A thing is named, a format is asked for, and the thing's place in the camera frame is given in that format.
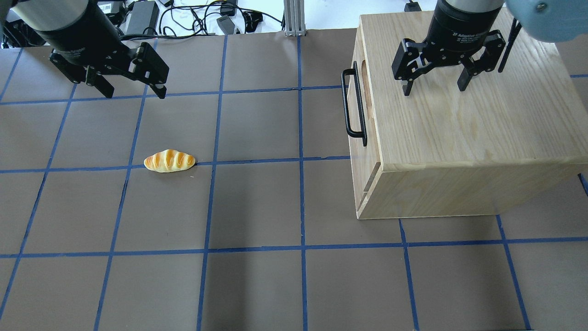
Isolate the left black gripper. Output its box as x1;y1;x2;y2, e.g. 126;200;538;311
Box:
28;5;170;100

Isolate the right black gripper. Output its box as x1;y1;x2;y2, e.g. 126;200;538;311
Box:
391;0;506;96

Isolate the black metal drawer handle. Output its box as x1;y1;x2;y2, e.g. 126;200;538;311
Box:
341;62;368;147

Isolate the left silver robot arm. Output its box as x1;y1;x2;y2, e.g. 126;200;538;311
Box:
1;0;170;99

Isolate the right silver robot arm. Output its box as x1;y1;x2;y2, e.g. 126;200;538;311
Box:
391;0;588;96

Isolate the light wooden drawer cabinet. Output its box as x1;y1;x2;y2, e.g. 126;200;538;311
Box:
349;11;588;219

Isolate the black power adapter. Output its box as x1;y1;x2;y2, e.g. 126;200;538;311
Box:
125;0;159;35

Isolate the toy bread roll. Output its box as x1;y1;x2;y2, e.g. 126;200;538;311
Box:
143;149;197;173

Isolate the aluminium frame post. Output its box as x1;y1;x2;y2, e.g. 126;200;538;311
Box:
283;0;307;36

